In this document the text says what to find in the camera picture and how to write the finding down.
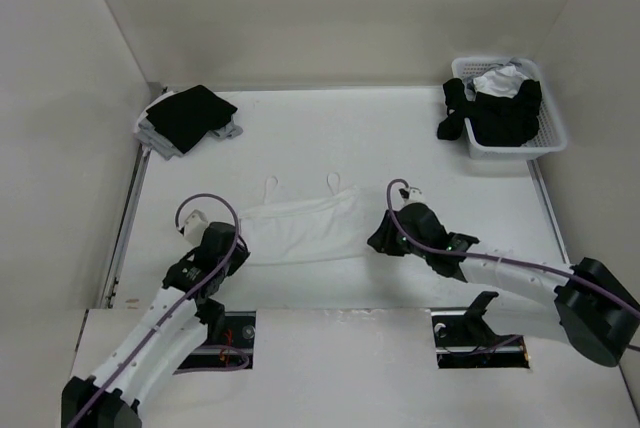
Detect white tank top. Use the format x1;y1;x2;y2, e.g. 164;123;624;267
239;185;382;266

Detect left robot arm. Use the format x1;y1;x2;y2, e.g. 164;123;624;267
60;222;250;427

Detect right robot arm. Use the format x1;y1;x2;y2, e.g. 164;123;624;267
367;203;639;367

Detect black tank top hanging out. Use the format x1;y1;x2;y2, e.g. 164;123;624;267
436;78;473;141

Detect folded black tank top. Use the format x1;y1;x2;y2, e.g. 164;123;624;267
144;85;238;155

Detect folded grey tank tops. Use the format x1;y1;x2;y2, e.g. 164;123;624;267
133;91;243;160

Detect black garments in basket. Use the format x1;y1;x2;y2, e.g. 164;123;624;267
469;80;542;147

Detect white plastic laundry basket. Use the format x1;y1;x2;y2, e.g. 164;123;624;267
451;55;568;162

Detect white garment in basket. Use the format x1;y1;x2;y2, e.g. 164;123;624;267
471;65;529;98

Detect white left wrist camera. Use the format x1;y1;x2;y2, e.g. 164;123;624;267
178;210;209;247

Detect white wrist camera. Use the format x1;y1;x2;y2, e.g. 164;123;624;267
178;210;209;247
399;187;426;206

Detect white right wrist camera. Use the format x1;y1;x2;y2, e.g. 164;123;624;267
399;187;426;206

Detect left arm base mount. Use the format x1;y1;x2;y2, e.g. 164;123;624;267
176;300;257;374

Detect left metal table rail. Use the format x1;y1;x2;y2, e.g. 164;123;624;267
94;138;151;309

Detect metal table rail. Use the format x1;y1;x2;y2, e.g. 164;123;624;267
527;160;570;263
94;138;151;309

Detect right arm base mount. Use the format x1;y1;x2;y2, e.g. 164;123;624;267
431;291;530;369

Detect right metal table rail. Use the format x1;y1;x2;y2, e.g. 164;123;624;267
527;160;570;263

